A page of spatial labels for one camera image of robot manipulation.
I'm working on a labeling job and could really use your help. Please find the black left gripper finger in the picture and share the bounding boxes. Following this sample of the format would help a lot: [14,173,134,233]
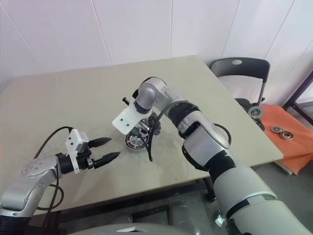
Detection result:
[88,137,112,149]
[92,151,121,169]

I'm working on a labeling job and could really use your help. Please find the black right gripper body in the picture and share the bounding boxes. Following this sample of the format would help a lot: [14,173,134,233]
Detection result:
[138,120,152,134]

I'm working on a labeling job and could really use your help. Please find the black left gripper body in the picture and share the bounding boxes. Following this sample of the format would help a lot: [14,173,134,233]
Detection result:
[75,148,96,170]

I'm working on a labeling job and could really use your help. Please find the spoked silver motor rotor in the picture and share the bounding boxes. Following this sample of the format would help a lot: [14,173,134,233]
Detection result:
[125,133,149,150]

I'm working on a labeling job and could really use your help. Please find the silver motor housing copper windings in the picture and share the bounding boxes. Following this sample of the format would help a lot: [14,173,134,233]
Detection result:
[123,132,150,154]

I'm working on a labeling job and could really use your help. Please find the dark grey rounded shape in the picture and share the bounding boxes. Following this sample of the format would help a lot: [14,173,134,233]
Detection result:
[168,202,196,235]

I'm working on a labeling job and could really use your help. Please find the black plastic chair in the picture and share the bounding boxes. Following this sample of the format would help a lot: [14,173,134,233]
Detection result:
[210,57,271,130]

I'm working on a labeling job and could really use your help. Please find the round metal bearing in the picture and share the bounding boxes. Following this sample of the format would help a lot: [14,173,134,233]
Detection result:
[280,131,295,141]

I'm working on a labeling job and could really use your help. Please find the white flat board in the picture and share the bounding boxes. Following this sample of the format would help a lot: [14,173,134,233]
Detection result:
[275,159,294,176]

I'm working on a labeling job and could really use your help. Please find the orange cloth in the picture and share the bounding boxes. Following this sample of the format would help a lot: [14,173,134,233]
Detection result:
[259,104,313,176]

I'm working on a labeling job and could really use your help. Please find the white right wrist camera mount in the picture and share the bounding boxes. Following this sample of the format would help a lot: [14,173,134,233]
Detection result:
[112,106,147,135]

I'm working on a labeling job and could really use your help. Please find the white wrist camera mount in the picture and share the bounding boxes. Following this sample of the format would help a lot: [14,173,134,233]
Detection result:
[65,128,90,174]
[112,106,147,135]

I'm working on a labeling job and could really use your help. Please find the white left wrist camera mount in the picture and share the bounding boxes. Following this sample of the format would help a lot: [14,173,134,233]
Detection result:
[65,128,90,174]

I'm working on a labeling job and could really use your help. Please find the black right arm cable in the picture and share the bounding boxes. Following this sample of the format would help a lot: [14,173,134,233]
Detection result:
[143,101,194,162]

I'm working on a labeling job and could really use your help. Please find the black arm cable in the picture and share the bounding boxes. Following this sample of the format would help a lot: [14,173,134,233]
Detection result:
[143,101,194,162]
[33,126,74,228]

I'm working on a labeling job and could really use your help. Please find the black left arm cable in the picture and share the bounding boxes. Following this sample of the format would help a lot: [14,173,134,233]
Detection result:
[33,126,74,228]

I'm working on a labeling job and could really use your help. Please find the black table frame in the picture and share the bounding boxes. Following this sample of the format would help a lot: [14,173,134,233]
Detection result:
[31,176,216,221]

